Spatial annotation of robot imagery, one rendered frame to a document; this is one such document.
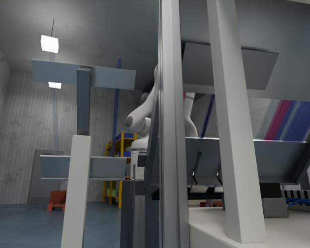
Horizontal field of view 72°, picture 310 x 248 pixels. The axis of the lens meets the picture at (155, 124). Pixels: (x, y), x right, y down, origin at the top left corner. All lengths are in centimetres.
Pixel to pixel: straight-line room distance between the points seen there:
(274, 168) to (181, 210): 78
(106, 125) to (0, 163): 453
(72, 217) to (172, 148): 47
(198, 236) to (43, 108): 1069
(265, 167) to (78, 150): 78
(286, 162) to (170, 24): 83
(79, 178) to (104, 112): 1026
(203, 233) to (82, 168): 51
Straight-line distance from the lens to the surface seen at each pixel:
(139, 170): 130
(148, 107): 133
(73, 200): 75
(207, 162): 92
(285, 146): 105
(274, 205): 47
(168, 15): 50
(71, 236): 76
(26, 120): 1083
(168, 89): 40
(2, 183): 1058
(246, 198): 26
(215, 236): 30
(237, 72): 30
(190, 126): 118
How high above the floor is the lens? 68
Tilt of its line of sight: 16 degrees up
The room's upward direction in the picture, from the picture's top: straight up
